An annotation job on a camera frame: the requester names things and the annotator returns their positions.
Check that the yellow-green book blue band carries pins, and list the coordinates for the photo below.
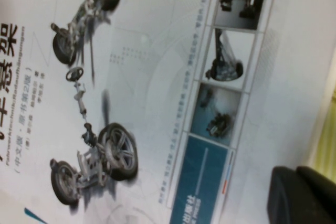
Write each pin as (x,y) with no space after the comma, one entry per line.
(332,129)

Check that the white car suspension book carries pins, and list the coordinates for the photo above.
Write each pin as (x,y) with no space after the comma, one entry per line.
(157,77)

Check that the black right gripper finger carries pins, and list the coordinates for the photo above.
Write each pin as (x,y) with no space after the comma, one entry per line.
(302,197)

